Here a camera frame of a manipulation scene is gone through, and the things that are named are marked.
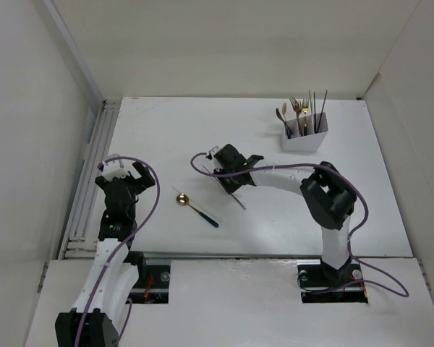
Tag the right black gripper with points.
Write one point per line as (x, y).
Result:
(230, 187)

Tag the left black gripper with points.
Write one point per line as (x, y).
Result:
(145, 178)

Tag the brown wooden spoon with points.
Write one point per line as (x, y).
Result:
(283, 121)

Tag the rose gold fork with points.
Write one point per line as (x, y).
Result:
(292, 101)

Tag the gold fork dark green handle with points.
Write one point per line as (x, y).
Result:
(298, 110)

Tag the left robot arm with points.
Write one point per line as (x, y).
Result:
(94, 317)

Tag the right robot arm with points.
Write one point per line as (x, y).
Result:
(329, 200)

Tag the lilac utensil container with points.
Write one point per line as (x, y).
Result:
(306, 144)

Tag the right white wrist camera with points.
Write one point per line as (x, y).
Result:
(210, 154)

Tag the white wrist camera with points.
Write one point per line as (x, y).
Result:
(210, 154)
(112, 168)

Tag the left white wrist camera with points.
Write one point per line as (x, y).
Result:
(112, 168)

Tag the aluminium frame rail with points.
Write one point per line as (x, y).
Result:
(77, 241)

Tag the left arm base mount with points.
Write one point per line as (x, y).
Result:
(152, 286)

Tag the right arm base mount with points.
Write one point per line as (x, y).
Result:
(322, 284)

